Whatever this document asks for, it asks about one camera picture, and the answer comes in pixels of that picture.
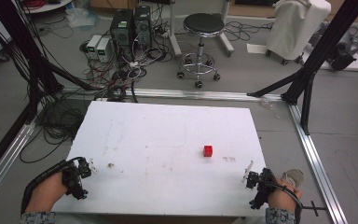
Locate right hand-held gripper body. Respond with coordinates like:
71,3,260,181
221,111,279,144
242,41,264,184
245,167,278,211

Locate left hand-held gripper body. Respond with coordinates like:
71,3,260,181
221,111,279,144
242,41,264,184
62,156,93,201

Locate person's left hand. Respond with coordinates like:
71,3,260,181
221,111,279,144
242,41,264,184
25,172,70,215

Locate grey shoe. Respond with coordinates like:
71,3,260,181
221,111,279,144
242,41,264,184
282,168,306,189

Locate power supply boxes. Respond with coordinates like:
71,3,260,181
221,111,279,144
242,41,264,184
78,3,173,104

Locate white power supply unit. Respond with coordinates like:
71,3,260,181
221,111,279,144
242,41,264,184
95,37,113,63
86,34,103,59

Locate large black computer tower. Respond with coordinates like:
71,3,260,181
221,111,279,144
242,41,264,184
109,8,136,63

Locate black floor device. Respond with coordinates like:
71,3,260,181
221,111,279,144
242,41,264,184
328,33,358,72

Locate white covered cart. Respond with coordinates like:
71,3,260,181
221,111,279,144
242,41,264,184
265,0,333,65

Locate clear plastic bag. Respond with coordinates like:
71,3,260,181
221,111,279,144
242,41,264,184
65,7,102,30

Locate slim black computer tower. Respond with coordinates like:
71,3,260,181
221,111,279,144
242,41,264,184
133,5,153,51

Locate black round stool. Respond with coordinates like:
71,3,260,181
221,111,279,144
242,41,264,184
176,12,227,90

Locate white round table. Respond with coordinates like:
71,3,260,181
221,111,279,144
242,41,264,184
21,0,73,15

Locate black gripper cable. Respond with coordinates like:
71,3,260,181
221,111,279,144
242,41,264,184
269,180,328,224

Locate black cable loops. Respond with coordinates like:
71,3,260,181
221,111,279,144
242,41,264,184
19,98,93,164

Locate aluminium floor rail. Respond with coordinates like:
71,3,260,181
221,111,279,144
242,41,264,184
286,103,350,224
60,86,284,103
0,119,38,211

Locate black floor cables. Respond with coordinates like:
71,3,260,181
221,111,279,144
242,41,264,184
223,20,275,43

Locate black frame strut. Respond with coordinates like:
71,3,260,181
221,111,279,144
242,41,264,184
0,0,101,188
246,0,358,136

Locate red cable coil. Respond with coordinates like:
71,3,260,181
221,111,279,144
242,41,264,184
22,0,47,9

